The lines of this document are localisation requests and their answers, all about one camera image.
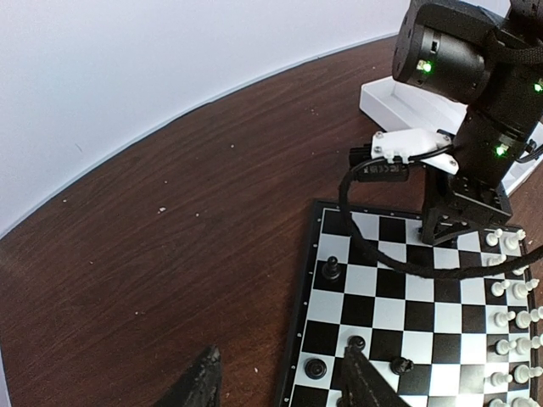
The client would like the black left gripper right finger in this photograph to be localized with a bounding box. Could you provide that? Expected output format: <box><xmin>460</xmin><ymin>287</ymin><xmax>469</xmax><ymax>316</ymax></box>
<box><xmin>341</xmin><ymin>345</ymin><xmax>409</xmax><ymax>407</ymax></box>

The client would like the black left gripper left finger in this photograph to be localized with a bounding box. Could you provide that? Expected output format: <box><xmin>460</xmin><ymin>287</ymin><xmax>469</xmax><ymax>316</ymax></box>
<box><xmin>154</xmin><ymin>345</ymin><xmax>222</xmax><ymax>407</ymax></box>

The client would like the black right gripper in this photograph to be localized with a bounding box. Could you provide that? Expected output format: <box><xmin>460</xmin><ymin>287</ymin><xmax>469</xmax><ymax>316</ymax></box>
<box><xmin>420</xmin><ymin>167</ymin><xmax>512</xmax><ymax>246</ymax></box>

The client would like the black chess piece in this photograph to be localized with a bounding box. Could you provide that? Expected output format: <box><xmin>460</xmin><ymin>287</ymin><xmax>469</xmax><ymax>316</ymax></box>
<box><xmin>389</xmin><ymin>357</ymin><xmax>415</xmax><ymax>376</ymax></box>

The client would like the black chess pawn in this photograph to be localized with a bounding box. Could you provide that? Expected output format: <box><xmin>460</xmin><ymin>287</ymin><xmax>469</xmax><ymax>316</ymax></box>
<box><xmin>304</xmin><ymin>358</ymin><xmax>327</xmax><ymax>380</ymax></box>
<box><xmin>348</xmin><ymin>335</ymin><xmax>366</xmax><ymax>351</ymax></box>
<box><xmin>322</xmin><ymin>256</ymin><xmax>341</xmax><ymax>281</ymax></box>

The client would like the black white chessboard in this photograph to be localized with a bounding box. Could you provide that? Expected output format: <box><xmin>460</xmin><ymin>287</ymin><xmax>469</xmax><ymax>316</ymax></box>
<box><xmin>273</xmin><ymin>198</ymin><xmax>540</xmax><ymax>407</ymax></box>

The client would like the white plastic divided tray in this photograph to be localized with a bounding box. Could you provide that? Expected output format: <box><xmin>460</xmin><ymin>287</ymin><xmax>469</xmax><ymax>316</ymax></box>
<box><xmin>359</xmin><ymin>76</ymin><xmax>542</xmax><ymax>195</ymax></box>

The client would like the white chess piece row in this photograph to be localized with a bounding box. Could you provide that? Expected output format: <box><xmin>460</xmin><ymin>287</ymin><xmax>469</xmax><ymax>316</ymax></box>
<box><xmin>485</xmin><ymin>227</ymin><xmax>543</xmax><ymax>407</ymax></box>

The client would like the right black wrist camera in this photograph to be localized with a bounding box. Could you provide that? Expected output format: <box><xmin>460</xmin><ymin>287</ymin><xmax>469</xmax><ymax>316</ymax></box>
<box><xmin>349</xmin><ymin>144</ymin><xmax>409</xmax><ymax>182</ymax></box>

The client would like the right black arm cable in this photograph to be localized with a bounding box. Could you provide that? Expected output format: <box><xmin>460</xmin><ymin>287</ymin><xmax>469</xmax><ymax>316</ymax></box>
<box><xmin>338</xmin><ymin>25</ymin><xmax>543</xmax><ymax>282</ymax></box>

